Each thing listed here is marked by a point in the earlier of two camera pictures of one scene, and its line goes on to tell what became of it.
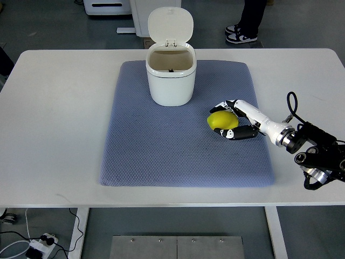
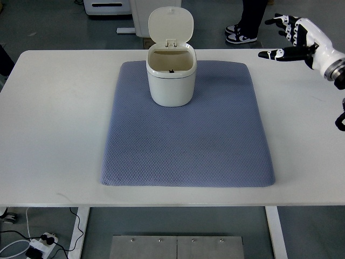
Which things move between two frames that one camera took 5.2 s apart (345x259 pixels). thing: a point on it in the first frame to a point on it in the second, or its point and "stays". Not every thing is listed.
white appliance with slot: [107, 7] stays
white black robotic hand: [282, 134] to [309, 44]
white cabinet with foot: [140, 9] stays
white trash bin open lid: [171, 64] stays
